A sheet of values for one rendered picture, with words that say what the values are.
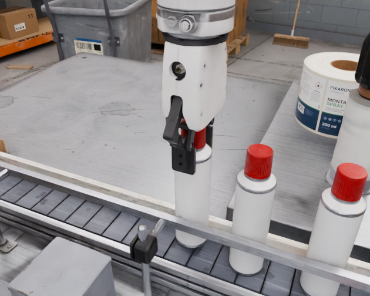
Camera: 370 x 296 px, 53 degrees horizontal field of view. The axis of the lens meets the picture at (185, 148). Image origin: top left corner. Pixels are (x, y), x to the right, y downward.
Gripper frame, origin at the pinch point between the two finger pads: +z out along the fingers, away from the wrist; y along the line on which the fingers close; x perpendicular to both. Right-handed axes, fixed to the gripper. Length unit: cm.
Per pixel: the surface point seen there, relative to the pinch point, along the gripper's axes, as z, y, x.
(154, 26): 73, 317, 179
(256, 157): -2.0, -1.6, -8.9
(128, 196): 15.1, 3.2, 13.3
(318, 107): 11.2, 45.4, -12.7
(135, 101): 23, 52, 41
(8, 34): 80, 245, 317
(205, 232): 10.2, -4.0, -3.7
